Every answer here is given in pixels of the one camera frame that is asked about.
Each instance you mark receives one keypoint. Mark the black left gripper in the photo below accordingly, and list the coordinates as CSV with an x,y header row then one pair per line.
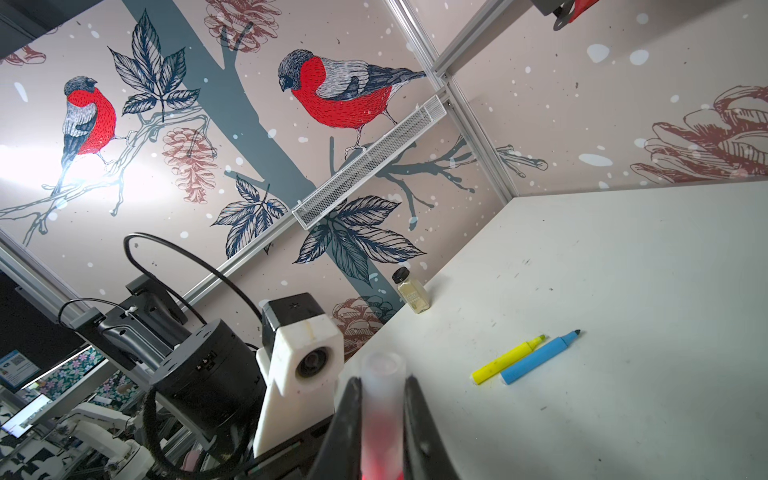
x,y
291,459

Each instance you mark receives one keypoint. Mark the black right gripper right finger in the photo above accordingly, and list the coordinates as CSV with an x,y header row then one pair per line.
x,y
424,453

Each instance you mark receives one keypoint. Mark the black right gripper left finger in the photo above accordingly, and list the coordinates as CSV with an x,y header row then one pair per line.
x,y
339,457

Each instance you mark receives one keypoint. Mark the pink highlighter pen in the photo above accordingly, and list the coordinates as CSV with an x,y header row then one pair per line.
x,y
377,464

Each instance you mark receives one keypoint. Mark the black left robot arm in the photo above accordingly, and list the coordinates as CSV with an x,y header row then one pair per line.
x,y
221,409

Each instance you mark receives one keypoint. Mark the yellow highlighter pen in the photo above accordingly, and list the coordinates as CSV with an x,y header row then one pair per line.
x,y
506,360

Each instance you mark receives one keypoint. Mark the blue highlighter pen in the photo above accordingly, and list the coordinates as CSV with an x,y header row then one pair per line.
x,y
538,357

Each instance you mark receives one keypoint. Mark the small glass spice jar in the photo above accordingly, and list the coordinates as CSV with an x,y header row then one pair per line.
x,y
411,290

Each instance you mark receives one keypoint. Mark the red cassava chips bag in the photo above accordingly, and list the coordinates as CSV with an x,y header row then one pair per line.
x,y
578,8

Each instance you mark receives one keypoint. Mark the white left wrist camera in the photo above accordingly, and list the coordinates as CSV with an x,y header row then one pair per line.
x,y
301,359

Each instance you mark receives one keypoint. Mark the white mesh wall shelf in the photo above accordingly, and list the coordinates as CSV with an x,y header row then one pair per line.
x,y
364,166

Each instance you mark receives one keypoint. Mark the black wire wall basket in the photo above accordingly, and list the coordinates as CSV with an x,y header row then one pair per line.
x,y
562,10

